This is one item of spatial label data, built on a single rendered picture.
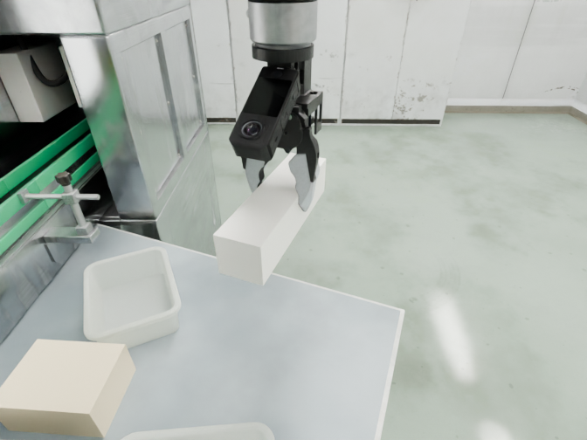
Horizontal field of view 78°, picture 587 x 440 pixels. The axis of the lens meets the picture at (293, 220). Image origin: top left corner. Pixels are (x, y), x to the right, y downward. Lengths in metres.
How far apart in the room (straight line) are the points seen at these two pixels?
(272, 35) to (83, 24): 0.62
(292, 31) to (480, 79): 4.24
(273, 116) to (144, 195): 0.75
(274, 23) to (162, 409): 0.61
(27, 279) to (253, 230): 0.65
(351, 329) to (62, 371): 0.52
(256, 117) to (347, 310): 0.53
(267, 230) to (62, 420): 0.45
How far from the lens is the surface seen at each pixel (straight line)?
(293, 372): 0.73
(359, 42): 3.70
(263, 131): 0.38
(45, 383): 0.74
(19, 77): 1.25
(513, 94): 4.82
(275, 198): 0.49
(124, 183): 1.10
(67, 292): 1.00
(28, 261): 0.98
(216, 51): 3.76
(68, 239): 0.98
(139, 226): 1.17
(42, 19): 1.03
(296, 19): 0.42
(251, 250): 0.42
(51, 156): 1.20
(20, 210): 0.99
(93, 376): 0.71
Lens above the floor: 1.37
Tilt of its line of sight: 35 degrees down
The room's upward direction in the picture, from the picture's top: straight up
